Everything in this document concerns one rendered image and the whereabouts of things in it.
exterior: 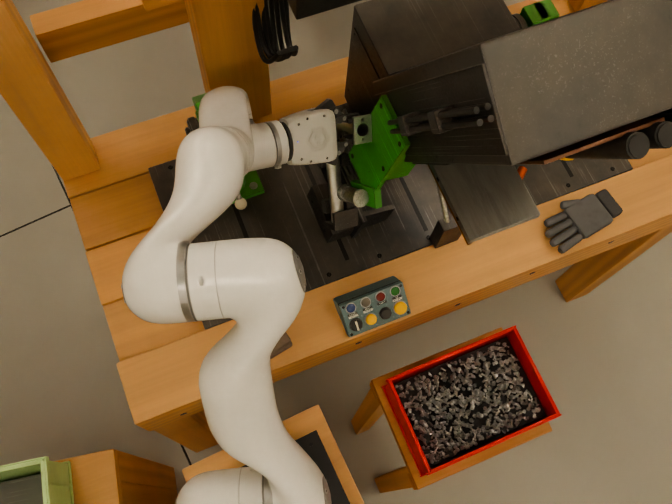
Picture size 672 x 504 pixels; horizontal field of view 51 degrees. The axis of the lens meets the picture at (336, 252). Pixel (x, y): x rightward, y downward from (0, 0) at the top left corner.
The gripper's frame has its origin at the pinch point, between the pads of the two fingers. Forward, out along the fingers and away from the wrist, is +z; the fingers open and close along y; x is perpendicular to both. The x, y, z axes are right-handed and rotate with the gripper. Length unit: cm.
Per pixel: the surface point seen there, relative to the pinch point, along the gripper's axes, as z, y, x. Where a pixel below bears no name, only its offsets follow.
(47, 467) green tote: -70, -56, 4
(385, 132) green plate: 2.8, 0.0, -7.5
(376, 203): 2.8, -15.7, -2.8
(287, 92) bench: 5.3, 0.4, 43.6
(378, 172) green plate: 2.8, -8.7, -4.2
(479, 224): 17.8, -19.3, -17.4
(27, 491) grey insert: -75, -66, 12
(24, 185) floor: -56, -40, 155
